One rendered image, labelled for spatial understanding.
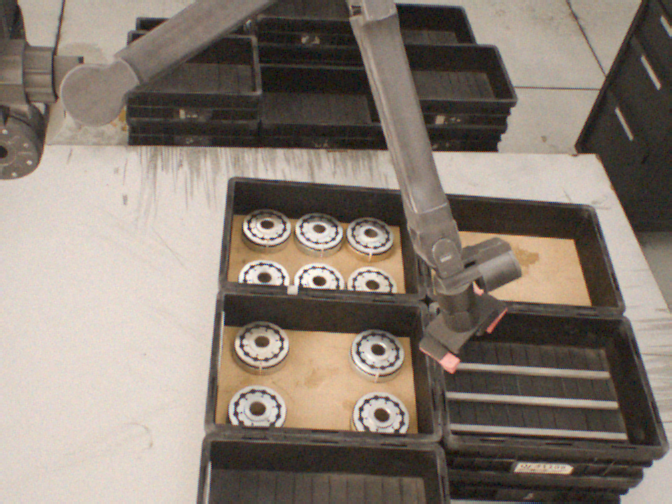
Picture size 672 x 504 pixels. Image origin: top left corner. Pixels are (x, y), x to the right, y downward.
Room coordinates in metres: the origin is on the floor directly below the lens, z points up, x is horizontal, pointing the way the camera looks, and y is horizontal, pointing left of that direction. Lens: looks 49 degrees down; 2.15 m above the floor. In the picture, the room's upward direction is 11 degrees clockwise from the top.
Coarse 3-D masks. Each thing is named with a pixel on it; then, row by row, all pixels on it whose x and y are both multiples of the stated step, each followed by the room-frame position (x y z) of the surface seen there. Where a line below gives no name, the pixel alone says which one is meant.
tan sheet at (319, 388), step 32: (224, 352) 0.88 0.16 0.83; (288, 352) 0.90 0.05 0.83; (320, 352) 0.92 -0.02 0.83; (224, 384) 0.81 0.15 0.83; (256, 384) 0.82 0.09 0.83; (288, 384) 0.83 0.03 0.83; (320, 384) 0.85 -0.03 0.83; (352, 384) 0.86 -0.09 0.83; (384, 384) 0.87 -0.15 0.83; (224, 416) 0.74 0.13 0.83; (288, 416) 0.77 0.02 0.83; (320, 416) 0.78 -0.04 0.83; (416, 416) 0.82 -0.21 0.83
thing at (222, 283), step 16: (368, 192) 1.28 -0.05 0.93; (384, 192) 1.29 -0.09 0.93; (400, 192) 1.29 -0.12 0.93; (224, 224) 1.11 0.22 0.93; (224, 240) 1.07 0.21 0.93; (224, 256) 1.04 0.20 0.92; (416, 256) 1.12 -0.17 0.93; (224, 272) 0.99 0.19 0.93; (416, 272) 1.08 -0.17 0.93; (256, 288) 0.96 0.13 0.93; (272, 288) 0.97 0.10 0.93; (304, 288) 0.99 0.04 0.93; (320, 288) 0.99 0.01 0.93; (336, 288) 1.00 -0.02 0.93
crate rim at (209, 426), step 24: (240, 288) 0.96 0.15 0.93; (216, 312) 0.89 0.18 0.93; (216, 336) 0.84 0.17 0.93; (216, 360) 0.79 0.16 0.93; (432, 360) 0.88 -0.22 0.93; (432, 384) 0.83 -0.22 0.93; (432, 408) 0.78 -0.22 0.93; (240, 432) 0.66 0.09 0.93; (264, 432) 0.67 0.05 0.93; (288, 432) 0.68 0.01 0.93; (312, 432) 0.69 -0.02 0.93; (336, 432) 0.70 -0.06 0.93; (360, 432) 0.71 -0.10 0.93; (384, 432) 0.71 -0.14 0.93
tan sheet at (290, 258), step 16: (240, 224) 1.21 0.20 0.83; (240, 240) 1.16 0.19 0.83; (240, 256) 1.12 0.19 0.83; (256, 256) 1.13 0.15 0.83; (272, 256) 1.14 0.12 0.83; (288, 256) 1.14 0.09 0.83; (304, 256) 1.15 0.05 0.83; (336, 256) 1.17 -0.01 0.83; (352, 256) 1.18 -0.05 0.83; (400, 256) 1.20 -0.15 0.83; (240, 272) 1.08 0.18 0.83; (288, 272) 1.10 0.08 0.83; (352, 272) 1.13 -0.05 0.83; (400, 272) 1.16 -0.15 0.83; (400, 288) 1.11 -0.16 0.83
